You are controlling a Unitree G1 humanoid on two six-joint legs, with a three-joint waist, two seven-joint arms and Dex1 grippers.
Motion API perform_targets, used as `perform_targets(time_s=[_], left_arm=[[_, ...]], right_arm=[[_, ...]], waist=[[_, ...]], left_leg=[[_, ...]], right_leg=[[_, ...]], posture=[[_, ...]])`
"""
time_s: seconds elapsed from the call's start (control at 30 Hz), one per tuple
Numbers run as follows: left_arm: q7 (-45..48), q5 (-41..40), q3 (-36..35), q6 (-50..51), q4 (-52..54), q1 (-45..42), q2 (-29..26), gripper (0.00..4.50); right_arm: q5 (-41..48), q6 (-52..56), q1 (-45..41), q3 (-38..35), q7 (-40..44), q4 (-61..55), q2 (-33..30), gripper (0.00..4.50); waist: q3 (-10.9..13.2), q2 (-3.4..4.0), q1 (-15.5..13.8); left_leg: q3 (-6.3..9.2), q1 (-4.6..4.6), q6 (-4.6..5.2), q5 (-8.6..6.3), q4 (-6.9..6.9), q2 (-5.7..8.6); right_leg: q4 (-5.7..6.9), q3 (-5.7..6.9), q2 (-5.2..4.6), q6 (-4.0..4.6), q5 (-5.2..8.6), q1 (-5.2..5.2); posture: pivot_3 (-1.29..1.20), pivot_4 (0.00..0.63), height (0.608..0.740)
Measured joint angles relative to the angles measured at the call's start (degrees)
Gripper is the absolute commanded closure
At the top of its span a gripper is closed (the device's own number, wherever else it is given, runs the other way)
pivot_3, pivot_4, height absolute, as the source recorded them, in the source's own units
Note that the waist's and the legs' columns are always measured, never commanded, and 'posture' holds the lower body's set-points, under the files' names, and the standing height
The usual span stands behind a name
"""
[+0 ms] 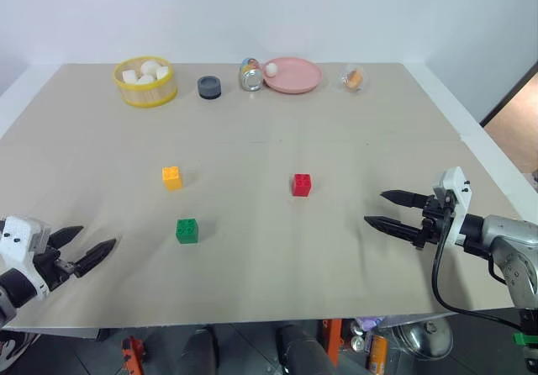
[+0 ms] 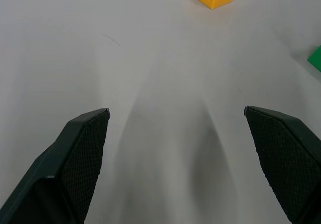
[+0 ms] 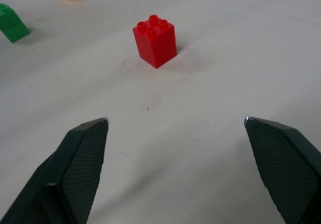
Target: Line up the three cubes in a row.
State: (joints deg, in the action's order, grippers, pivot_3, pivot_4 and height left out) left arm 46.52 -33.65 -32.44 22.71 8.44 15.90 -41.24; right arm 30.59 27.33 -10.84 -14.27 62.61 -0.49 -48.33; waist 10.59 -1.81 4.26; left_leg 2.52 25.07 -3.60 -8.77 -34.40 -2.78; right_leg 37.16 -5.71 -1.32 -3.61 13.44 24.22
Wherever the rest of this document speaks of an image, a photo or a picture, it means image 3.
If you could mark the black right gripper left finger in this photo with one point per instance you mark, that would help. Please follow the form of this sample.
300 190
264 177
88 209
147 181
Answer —
72 168

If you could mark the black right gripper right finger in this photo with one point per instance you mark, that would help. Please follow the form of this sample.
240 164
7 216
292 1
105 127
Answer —
288 168

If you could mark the red toy building block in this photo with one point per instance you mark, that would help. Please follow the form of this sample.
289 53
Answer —
155 44

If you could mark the green toy building block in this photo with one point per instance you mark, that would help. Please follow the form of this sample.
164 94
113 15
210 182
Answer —
12 24

